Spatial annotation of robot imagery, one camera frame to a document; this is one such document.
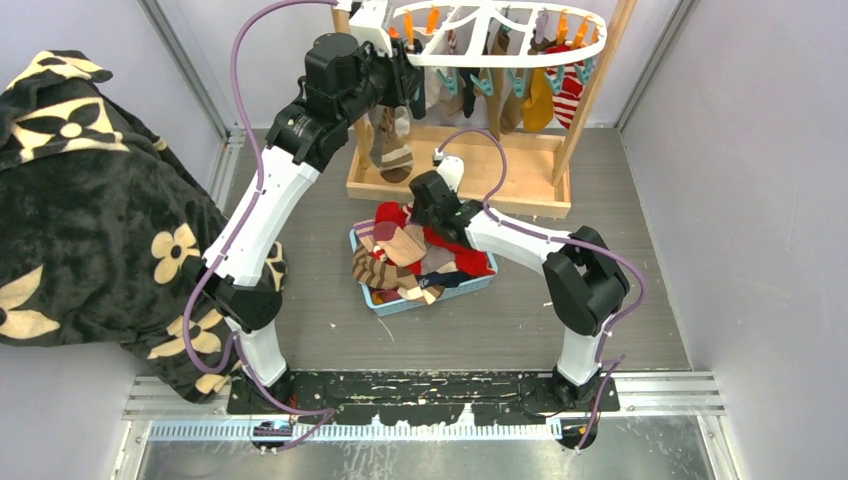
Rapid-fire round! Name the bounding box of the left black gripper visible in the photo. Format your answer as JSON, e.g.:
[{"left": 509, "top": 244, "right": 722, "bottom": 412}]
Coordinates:
[{"left": 340, "top": 36, "right": 425, "bottom": 128}]

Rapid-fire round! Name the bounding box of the beige maroon-toe sock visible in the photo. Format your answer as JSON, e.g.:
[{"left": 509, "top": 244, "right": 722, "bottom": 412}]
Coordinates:
[{"left": 372, "top": 202, "right": 427, "bottom": 274}]

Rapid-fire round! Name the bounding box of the white oval clip hanger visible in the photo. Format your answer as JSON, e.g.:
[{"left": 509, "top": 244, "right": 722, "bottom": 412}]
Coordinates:
[{"left": 389, "top": 1, "right": 609, "bottom": 70}]

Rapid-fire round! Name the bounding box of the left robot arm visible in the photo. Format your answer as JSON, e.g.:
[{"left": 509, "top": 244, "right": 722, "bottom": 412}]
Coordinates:
[{"left": 189, "top": 33, "right": 424, "bottom": 413}]

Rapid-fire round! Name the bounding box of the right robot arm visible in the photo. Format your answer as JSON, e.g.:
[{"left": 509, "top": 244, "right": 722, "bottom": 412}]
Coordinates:
[{"left": 410, "top": 171, "right": 630, "bottom": 411}]

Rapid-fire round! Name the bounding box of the grey white hanging sock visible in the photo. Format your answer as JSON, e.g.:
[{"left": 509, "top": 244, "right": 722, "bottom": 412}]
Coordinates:
[{"left": 368, "top": 106, "right": 395, "bottom": 170}]

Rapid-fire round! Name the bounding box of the brown striped hanging sock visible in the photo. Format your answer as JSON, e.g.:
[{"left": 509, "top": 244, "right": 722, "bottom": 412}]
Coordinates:
[{"left": 378, "top": 115, "right": 414, "bottom": 184}]

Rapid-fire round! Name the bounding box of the grey sock in basket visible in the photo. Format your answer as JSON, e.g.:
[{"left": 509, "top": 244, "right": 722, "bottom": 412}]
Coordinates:
[{"left": 421, "top": 245, "right": 459, "bottom": 275}]

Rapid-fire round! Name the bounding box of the red sock in basket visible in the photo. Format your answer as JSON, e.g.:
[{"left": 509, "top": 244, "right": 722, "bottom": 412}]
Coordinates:
[{"left": 372, "top": 204, "right": 493, "bottom": 278}]

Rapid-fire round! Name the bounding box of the black hanging sock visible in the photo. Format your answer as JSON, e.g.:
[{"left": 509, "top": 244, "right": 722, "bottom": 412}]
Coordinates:
[{"left": 459, "top": 68, "right": 479, "bottom": 119}]

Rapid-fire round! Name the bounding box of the purple striped beige sock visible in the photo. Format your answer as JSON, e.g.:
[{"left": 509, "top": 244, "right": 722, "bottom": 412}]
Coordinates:
[{"left": 353, "top": 219, "right": 376, "bottom": 252}]

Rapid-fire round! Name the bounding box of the brown beige striped sock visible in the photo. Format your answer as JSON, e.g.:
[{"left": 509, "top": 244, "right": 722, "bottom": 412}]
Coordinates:
[{"left": 352, "top": 245, "right": 446, "bottom": 304}]

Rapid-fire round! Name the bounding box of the mustard yellow hanging sock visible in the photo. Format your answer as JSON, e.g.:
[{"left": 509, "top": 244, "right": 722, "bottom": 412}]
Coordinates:
[{"left": 522, "top": 68, "right": 554, "bottom": 132}]

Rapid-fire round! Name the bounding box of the red white striped sock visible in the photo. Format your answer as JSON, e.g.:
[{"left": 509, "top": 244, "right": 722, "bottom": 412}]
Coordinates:
[{"left": 552, "top": 57, "right": 596, "bottom": 130}]

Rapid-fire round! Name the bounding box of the black floral blanket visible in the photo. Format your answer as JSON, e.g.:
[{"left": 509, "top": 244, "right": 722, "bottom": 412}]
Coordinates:
[{"left": 1, "top": 50, "right": 247, "bottom": 403}]

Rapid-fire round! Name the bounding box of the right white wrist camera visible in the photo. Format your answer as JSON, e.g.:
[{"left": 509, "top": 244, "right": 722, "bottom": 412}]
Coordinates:
[{"left": 433, "top": 152, "right": 465, "bottom": 193}]

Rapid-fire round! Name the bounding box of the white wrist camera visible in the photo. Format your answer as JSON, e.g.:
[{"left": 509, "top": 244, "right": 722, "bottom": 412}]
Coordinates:
[
  {"left": 433, "top": 152, "right": 465, "bottom": 193},
  {"left": 349, "top": 0, "right": 394, "bottom": 58}
]

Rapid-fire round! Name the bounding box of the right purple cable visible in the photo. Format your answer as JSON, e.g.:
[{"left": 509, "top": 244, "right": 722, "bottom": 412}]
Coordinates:
[{"left": 437, "top": 128, "right": 651, "bottom": 453}]

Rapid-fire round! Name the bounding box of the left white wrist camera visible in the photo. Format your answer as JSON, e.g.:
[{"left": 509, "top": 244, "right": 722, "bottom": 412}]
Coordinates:
[{"left": 349, "top": 0, "right": 394, "bottom": 58}]

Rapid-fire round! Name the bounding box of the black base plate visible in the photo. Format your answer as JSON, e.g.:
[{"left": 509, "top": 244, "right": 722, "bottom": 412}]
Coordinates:
[{"left": 227, "top": 369, "right": 621, "bottom": 427}]

